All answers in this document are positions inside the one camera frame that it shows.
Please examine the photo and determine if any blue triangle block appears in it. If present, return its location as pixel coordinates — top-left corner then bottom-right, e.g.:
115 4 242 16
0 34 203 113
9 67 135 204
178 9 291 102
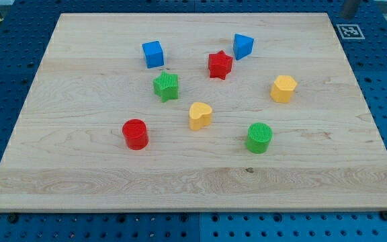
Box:
233 34 254 61

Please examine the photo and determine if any green cylinder block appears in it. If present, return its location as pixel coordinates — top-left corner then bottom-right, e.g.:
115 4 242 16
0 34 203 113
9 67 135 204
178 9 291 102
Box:
245 122 273 154

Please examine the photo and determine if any wooden board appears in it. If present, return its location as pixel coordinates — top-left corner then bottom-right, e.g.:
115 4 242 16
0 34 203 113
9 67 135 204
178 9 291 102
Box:
0 13 387 212

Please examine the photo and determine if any yellow heart block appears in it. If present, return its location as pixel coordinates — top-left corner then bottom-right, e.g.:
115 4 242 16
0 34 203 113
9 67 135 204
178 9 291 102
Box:
189 102 213 130

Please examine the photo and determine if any green star block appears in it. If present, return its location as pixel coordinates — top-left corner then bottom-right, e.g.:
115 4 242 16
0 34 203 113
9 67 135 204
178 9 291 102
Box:
153 71 179 102

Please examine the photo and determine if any red star block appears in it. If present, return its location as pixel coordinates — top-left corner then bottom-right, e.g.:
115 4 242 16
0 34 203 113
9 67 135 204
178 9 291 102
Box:
208 50 233 80

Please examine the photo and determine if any blue cube block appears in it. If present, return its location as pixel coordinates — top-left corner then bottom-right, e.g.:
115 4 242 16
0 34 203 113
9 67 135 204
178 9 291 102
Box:
142 41 165 69

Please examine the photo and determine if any red cylinder block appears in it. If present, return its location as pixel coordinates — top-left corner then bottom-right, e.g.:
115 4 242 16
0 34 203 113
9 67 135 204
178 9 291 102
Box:
122 119 148 150

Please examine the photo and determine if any white fiducial marker tag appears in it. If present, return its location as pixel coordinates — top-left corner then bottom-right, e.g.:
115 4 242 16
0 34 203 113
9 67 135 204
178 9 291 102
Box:
337 24 365 40

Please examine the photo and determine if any yellow hexagon block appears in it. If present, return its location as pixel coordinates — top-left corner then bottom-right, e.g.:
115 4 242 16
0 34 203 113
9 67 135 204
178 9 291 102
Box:
270 75 297 103

